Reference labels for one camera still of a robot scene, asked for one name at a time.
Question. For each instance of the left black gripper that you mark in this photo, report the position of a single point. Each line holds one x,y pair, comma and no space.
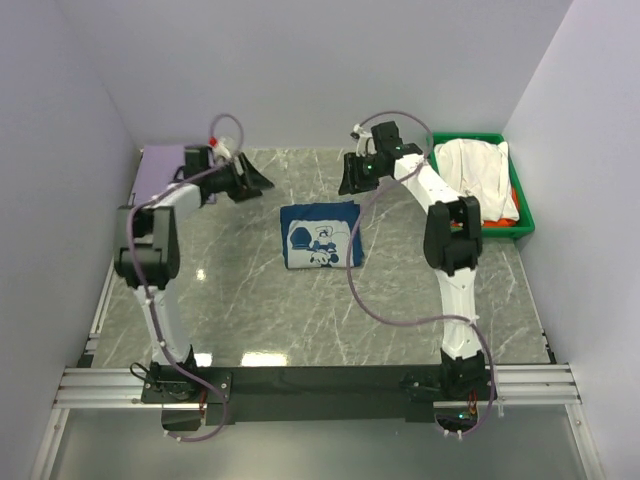
239,191

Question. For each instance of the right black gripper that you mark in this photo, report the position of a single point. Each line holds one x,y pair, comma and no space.
350,165

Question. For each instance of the blue t shirt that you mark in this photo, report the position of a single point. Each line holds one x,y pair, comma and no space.
317,235

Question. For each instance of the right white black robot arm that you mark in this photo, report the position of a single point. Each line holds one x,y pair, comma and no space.
452,244

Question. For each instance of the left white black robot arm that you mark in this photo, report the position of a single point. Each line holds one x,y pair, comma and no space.
174,183

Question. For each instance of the folded lavender t shirt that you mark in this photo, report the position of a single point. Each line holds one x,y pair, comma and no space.
156,170

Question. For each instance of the white t shirt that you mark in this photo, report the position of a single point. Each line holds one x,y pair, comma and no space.
474,164

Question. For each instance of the orange garment in bin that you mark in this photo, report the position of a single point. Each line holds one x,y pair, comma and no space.
498,209

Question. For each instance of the black base beam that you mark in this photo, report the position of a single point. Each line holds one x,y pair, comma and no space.
280,393

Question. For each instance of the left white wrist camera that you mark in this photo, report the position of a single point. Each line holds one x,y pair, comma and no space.
223,148

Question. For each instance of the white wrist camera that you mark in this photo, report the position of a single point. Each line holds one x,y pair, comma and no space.
362,138
223,148

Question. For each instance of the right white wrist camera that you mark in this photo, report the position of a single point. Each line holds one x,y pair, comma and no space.
362,138

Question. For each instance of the aluminium rail frame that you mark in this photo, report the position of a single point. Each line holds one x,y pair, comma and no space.
263,316

